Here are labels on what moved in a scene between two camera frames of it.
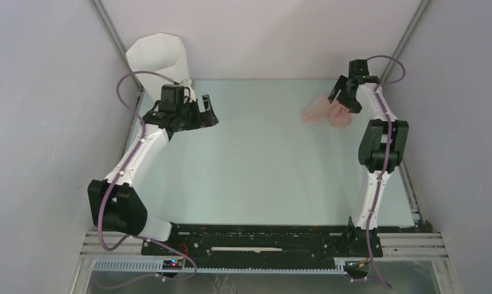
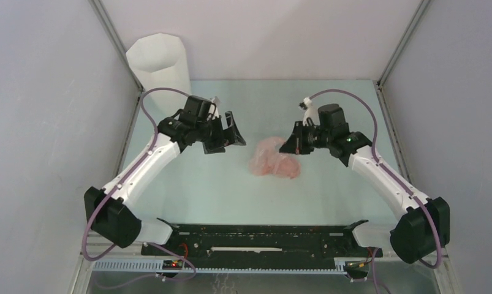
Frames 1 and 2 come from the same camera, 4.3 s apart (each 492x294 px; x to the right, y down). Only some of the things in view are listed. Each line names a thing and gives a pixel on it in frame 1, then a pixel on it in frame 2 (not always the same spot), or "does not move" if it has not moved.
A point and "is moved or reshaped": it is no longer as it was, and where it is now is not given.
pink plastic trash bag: x=323 y=107 is moved or reshaped
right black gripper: x=355 y=106 -> x=295 y=145
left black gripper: x=201 y=120 -> x=231 y=135
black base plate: x=266 y=242 does not move
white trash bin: x=160 y=53 does not move
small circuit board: x=172 y=264 does not move
